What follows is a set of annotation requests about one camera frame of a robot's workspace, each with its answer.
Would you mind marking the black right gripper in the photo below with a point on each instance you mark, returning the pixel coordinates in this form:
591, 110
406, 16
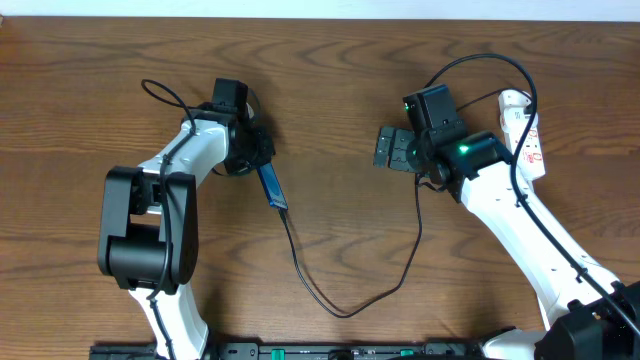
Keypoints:
397, 150

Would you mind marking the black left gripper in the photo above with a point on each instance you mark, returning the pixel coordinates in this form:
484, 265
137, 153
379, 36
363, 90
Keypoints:
261, 148

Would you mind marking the blue Samsung Galaxy smartphone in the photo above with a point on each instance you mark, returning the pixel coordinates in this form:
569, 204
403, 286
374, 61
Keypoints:
273, 191

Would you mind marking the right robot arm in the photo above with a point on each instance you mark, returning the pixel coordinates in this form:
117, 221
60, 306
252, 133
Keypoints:
587, 312

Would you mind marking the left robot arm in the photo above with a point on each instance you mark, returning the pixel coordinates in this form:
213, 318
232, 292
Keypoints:
149, 239

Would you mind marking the white USB charger plug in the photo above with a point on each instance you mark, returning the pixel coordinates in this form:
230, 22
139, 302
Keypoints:
515, 99

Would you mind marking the white power strip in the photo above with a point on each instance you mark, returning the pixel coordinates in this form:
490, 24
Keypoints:
530, 162

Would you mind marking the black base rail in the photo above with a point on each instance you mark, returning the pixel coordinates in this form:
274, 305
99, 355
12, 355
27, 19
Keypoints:
345, 351

